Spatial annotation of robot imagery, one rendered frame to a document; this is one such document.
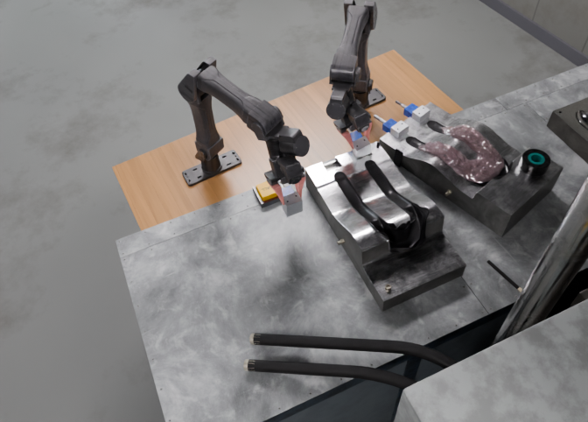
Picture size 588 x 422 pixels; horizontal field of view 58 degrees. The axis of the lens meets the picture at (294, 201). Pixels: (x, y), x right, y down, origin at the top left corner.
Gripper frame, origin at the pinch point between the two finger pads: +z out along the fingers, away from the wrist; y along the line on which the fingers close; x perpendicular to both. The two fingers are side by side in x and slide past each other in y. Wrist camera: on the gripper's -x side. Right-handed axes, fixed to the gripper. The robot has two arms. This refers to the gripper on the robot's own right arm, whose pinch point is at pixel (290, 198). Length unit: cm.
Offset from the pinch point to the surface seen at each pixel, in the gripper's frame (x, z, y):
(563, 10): 128, 10, 224
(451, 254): -24.7, 21.8, 34.3
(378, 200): -4.2, 8.7, 24.8
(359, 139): 10.5, -5.6, 28.7
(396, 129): 16.9, -1.8, 45.4
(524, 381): -94, -11, -1
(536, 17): 148, 15, 223
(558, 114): 1, 7, 97
